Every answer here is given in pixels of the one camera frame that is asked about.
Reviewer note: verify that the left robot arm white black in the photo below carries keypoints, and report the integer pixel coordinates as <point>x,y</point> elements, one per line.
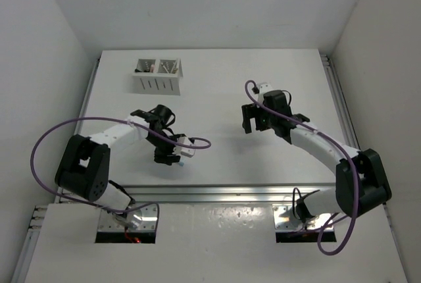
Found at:
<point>84,167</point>

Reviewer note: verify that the aluminium rail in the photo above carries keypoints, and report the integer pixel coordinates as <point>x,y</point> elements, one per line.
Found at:
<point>252,193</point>
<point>347,128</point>

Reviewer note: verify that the aluminium right side rail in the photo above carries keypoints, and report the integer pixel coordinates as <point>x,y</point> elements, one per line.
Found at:
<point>347,128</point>

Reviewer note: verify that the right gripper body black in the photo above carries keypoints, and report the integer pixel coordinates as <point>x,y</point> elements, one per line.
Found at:
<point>269,119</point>

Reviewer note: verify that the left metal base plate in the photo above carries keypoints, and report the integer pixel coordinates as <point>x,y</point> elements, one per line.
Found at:
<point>143,220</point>

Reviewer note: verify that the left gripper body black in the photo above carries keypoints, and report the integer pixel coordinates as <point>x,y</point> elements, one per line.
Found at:
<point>162,147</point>

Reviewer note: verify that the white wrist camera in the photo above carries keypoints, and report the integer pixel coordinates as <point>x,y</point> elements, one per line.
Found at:
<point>185,146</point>
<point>262,89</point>

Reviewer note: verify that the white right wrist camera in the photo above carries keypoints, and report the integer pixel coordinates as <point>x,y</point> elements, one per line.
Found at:
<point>262,89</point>

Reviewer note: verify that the white two-slot organizer box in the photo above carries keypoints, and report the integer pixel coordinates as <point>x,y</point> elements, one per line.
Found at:
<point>157,83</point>

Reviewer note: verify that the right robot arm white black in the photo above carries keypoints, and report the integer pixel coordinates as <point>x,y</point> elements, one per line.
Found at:
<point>360,180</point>

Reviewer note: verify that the aluminium front rail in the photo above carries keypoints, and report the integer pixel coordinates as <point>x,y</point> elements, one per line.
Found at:
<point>252,193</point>

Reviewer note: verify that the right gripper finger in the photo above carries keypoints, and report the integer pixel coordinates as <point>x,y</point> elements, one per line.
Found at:
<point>257,116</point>
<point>247,114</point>

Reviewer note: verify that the metal base plate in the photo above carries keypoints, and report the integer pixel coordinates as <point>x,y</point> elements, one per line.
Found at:
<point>284,221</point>
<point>143,220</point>

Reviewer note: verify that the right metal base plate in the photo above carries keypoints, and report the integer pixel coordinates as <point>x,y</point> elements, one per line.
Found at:
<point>284,221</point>

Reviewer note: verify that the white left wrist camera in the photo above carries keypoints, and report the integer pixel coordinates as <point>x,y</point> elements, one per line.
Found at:
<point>185,146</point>

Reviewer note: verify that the gold slim makeup pen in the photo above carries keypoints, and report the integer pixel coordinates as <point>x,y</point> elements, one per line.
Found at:
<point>177,68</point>

